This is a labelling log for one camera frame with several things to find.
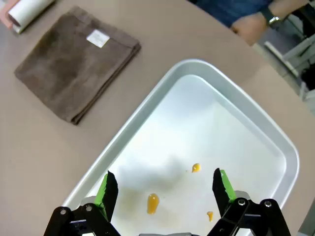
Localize black wrist watch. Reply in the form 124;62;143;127
260;7;281;29

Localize pink lint roller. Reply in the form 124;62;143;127
0;0;56;34

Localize person's left forearm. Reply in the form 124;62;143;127
269;0;310;18

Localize silver metal baking tray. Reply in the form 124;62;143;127
61;58;300;236

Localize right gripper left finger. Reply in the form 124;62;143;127
43;170;121;236

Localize large orange sauce blob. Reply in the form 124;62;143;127
147;193;160;215

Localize brown towel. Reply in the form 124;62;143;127
14;6;142;125

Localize person's left hand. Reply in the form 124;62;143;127
230;11;268;46

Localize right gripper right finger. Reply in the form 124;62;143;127
206;168;292;236

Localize blue jeans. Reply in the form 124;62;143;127
187;0;274;28

